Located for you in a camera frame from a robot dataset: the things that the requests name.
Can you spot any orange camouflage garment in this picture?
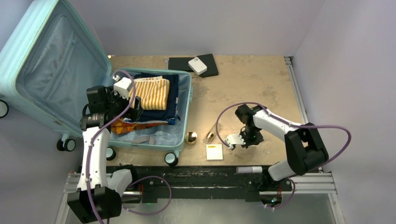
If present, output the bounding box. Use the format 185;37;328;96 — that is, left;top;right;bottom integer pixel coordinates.
110;118;168;135

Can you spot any white power bank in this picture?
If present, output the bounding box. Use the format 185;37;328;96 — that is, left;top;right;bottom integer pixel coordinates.
188;57;207;76

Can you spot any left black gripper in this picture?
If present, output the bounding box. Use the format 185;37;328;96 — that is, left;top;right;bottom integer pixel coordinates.
106;86;143;120

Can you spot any yellow striped garment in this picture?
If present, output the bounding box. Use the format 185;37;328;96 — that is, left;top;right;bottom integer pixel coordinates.
134;76;170;111

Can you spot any blue white patterned garment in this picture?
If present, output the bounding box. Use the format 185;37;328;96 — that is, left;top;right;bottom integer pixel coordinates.
137;96;178;125

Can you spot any navy blue garment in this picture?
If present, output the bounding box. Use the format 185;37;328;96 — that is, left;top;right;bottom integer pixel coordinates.
134;73;179;125

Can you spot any gold round jar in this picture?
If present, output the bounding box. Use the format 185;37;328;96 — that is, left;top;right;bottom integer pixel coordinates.
184;132;198;146

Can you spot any clear gold perfume bottle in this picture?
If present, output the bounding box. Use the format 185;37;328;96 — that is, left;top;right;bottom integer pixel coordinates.
203;123;221;144

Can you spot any white square box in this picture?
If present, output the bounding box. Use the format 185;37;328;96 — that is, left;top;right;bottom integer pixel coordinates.
206;144;223;161

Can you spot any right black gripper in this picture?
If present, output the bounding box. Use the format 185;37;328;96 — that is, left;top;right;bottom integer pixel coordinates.
237;126;265;149

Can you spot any light blue open suitcase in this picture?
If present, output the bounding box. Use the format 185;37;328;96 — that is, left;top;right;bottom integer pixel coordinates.
0;0;193;168

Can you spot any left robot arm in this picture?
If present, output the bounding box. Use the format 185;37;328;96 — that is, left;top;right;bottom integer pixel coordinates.
67;85;143;224

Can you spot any lavender cosmetic tube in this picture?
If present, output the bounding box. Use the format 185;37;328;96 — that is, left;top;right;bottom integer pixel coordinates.
236;166;263;174

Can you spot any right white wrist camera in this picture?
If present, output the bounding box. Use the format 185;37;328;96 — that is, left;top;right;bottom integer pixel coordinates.
226;134;246;150

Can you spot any black metal base rail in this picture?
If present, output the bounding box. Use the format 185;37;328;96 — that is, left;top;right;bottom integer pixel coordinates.
63;165;338;206

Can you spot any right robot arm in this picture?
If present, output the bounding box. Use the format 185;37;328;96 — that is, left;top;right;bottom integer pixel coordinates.
226;104;329;191

